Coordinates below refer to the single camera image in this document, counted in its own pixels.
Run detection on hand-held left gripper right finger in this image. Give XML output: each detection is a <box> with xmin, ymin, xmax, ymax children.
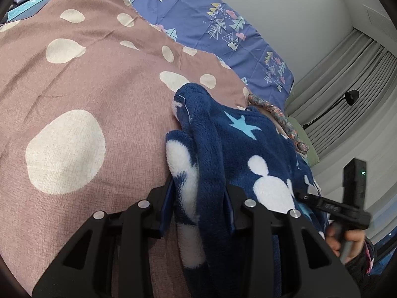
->
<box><xmin>225</xmin><ymin>185</ymin><xmax>362</xmax><ymax>298</ymax></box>

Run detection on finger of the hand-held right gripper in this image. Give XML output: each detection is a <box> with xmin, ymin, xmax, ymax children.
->
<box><xmin>294</xmin><ymin>192</ymin><xmax>321</xmax><ymax>207</ymax></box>

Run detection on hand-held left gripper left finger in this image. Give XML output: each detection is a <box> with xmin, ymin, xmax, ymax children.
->
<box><xmin>31</xmin><ymin>178</ymin><xmax>174</xmax><ymax>298</ymax></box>

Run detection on navy fleece pajama top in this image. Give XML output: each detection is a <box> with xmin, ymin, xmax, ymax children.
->
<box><xmin>164</xmin><ymin>82</ymin><xmax>329</xmax><ymax>298</ymax></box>

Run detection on person's right forearm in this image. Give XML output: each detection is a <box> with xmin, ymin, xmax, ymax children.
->
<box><xmin>344</xmin><ymin>236</ymin><xmax>391</xmax><ymax>289</ymax></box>

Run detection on person's right hand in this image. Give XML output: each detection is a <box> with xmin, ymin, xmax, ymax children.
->
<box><xmin>328</xmin><ymin>223</ymin><xmax>365</xmax><ymax>265</ymax></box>

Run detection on green pillow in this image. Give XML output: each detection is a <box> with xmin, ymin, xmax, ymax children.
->
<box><xmin>292</xmin><ymin>119</ymin><xmax>320</xmax><ymax>165</ymax></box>

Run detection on floral patterned cloth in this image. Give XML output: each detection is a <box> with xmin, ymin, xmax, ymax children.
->
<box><xmin>247</xmin><ymin>93</ymin><xmax>311</xmax><ymax>154</ymax></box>

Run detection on black floor lamp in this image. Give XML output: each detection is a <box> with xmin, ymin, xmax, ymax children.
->
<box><xmin>302</xmin><ymin>89</ymin><xmax>360</xmax><ymax>129</ymax></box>

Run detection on pink polka-dot blanket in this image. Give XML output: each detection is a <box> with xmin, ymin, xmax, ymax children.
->
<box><xmin>0</xmin><ymin>0</ymin><xmax>295</xmax><ymax>286</ymax></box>

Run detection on grey pleated curtain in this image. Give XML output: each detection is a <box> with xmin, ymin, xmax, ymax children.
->
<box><xmin>284</xmin><ymin>28</ymin><xmax>397</xmax><ymax>246</ymax></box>

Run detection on blue tree-print sheet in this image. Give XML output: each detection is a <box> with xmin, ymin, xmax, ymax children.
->
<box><xmin>130</xmin><ymin>0</ymin><xmax>295</xmax><ymax>103</ymax></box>

